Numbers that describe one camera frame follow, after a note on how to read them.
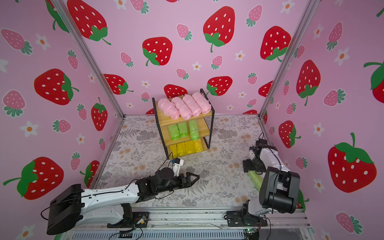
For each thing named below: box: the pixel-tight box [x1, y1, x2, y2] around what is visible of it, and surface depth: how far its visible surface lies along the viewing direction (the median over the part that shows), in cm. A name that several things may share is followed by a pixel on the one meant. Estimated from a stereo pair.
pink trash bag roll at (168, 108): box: [157, 98, 180, 120], surface depth 73 cm
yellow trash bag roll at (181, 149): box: [176, 142, 186, 157], surface depth 97 cm
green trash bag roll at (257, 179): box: [248, 170, 264, 192], surface depth 86 cm
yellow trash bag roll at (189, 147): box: [184, 140, 196, 155], surface depth 98 cm
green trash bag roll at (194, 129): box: [189, 119, 200, 141], surface depth 87 cm
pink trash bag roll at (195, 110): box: [182, 94, 202, 117], surface depth 75 cm
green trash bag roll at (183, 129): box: [176, 122, 188, 137], surface depth 87 cm
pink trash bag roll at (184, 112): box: [171, 96, 193, 120], surface depth 73 cm
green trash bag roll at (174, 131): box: [168, 124, 181, 141], surface depth 86 cm
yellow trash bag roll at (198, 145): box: [193, 138, 203, 153], surface depth 100 cm
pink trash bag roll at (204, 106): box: [191, 92, 212, 115], surface depth 76 cm
